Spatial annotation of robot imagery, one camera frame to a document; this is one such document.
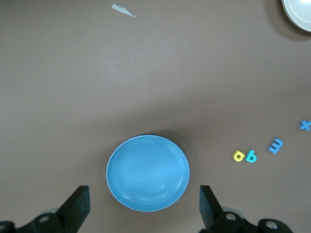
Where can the blue plate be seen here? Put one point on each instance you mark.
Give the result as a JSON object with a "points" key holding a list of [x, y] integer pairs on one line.
{"points": [[148, 173]]}

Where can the white paper scrap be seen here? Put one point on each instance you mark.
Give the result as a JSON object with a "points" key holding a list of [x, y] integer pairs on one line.
{"points": [[122, 10]]}

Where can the blue foam letter m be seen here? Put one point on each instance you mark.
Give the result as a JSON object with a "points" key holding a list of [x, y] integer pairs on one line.
{"points": [[277, 146]]}

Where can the teal foam letter g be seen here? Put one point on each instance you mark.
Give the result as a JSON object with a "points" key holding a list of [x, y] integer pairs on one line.
{"points": [[252, 153]]}

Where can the blue foam letter x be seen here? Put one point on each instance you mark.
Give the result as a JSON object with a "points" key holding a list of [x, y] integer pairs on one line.
{"points": [[305, 125]]}

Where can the beige plate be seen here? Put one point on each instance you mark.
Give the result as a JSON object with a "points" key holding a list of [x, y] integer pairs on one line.
{"points": [[301, 12]]}

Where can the yellow foam letter a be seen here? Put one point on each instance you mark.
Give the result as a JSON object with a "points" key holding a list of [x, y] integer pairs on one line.
{"points": [[235, 156]]}

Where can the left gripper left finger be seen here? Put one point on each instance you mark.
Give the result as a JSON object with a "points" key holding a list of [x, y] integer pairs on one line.
{"points": [[60, 218]]}

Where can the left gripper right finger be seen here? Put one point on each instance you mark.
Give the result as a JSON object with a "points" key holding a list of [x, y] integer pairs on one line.
{"points": [[218, 221]]}

